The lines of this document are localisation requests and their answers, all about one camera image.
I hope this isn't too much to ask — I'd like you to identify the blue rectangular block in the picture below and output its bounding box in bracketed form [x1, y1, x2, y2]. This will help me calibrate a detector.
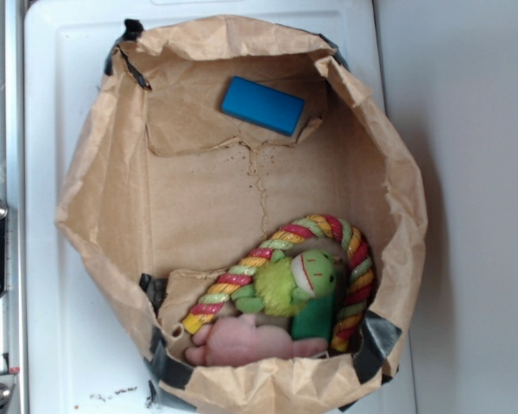
[221, 77, 305, 136]

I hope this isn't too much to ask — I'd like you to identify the green rectangular block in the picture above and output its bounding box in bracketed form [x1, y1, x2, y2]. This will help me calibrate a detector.
[290, 295, 334, 342]

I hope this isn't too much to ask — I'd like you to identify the green plush monkey toy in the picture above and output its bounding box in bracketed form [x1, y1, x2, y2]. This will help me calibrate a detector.
[231, 249, 337, 317]

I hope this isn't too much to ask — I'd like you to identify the brown paper bag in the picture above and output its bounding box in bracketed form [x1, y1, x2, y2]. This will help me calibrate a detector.
[56, 16, 427, 413]

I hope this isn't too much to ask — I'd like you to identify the pink plush toy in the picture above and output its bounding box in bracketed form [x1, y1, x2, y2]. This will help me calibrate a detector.
[185, 314, 328, 367]

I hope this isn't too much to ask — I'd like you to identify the multicolour rope ring toy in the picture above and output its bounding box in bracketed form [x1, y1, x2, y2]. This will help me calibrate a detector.
[182, 215, 375, 352]

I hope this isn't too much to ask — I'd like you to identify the aluminium frame rail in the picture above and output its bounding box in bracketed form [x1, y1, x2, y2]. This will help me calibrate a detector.
[0, 1, 29, 413]

